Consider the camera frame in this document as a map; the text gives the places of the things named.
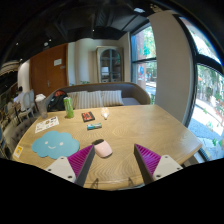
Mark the black red card box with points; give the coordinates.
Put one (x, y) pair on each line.
(87, 116)

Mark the striped cushion left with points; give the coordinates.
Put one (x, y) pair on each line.
(85, 99)

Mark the pink computer mouse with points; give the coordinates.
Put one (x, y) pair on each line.
(102, 148)

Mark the clear plastic cup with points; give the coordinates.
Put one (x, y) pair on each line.
(41, 104)

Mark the clear plastic wrapper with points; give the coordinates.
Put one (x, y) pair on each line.
(105, 113)

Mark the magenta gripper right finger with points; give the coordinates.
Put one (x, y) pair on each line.
(153, 166)

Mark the brown wooden door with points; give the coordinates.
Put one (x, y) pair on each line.
(48, 70)

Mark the seated person white shirt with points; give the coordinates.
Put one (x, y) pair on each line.
(19, 99)

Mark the striped cushion right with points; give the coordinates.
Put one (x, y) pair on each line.
(112, 98)

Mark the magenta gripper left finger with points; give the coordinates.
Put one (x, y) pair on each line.
(75, 167)

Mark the white printed leaflet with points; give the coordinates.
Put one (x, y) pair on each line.
(46, 124)

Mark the blue cloud mouse pad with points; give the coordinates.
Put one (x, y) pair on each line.
(54, 144)

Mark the green bottle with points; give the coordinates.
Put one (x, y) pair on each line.
(68, 107)

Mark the wooden glass cabinet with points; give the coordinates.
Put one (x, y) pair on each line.
(109, 64)

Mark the striped cushion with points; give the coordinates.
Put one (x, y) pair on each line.
(85, 99)
(112, 98)

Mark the grey curved sofa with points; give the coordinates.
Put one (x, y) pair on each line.
(132, 94)

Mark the yellow white sticker card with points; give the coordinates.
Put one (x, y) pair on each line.
(18, 150)

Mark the black backpack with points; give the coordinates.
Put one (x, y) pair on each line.
(57, 101)

